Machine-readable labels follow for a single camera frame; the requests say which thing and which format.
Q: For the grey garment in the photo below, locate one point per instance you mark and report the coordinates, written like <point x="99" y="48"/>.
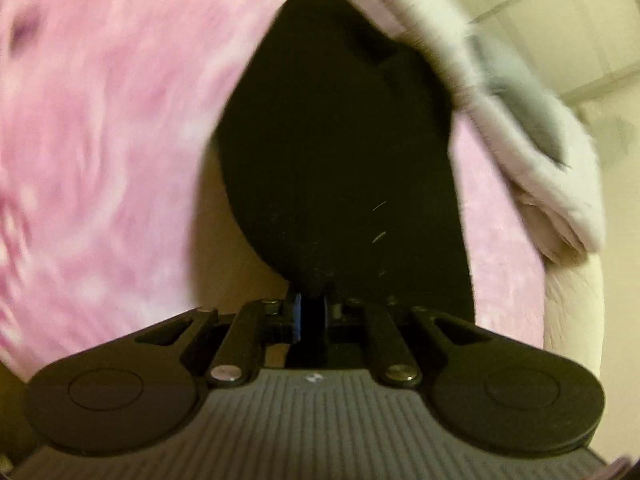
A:
<point x="525" y="105"/>

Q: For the black cloth garment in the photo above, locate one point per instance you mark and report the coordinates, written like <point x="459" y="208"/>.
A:
<point x="340" y="160"/>

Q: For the white ribbed quilt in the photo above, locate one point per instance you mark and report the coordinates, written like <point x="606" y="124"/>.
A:
<point x="545" y="180"/>

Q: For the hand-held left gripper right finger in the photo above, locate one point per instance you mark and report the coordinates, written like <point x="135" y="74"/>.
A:
<point x="380" y="340"/>

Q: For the cream wardrobe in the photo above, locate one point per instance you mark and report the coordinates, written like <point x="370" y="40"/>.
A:
<point x="565" y="15"/>

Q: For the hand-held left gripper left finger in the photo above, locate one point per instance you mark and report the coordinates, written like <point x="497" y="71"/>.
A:
<point x="297" y="317"/>

